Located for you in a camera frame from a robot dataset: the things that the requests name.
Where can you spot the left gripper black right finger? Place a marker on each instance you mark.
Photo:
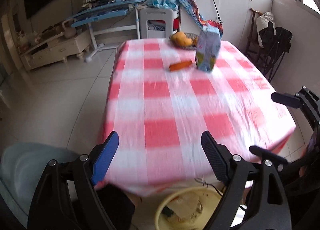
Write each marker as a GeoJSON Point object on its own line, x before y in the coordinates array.
{"type": "Point", "coordinates": [219, 158]}

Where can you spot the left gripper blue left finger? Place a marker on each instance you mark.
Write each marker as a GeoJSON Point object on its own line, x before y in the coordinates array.
{"type": "Point", "coordinates": [101, 157]}

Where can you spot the blue milk carton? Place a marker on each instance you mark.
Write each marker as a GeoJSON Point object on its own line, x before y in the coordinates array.
{"type": "Point", "coordinates": [208, 48]}

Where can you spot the yellow trash bin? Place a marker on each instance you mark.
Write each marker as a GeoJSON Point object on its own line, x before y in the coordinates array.
{"type": "Point", "coordinates": [189, 208]}

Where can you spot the red white checkered tablecloth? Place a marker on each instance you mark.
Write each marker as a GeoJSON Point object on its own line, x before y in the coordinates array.
{"type": "Point", "coordinates": [160, 115]}

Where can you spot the teal sofa armrest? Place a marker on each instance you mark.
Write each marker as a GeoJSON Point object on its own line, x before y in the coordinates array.
{"type": "Point", "coordinates": [22, 165]}

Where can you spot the cream tv cabinet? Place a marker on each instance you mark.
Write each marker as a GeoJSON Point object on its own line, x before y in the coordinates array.
{"type": "Point", "coordinates": [56, 49]}

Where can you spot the pink kettlebell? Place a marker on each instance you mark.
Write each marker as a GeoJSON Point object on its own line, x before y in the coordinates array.
{"type": "Point", "coordinates": [69, 31]}

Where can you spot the middle mango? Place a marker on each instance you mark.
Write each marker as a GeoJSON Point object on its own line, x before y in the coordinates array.
{"type": "Point", "coordinates": [184, 41]}

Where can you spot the mango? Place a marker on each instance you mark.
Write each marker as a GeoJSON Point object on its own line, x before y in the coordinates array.
{"type": "Point", "coordinates": [178, 37]}
{"type": "Point", "coordinates": [184, 41]}

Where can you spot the left mango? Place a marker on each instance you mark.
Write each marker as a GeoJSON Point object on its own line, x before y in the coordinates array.
{"type": "Point", "coordinates": [178, 37]}

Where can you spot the blue study desk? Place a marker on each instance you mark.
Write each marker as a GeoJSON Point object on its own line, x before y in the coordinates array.
{"type": "Point", "coordinates": [101, 10]}

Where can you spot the dark fruit plate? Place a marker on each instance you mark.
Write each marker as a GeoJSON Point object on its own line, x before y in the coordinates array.
{"type": "Point", "coordinates": [195, 40]}

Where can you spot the colourful hanging bag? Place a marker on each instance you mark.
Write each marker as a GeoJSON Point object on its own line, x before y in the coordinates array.
{"type": "Point", "coordinates": [204, 13]}

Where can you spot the light blue crumpled cloth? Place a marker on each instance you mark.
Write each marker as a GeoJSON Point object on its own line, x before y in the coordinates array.
{"type": "Point", "coordinates": [163, 4]}

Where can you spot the white wall cabinet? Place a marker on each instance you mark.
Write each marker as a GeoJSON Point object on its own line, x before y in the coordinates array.
{"type": "Point", "coordinates": [225, 7]}

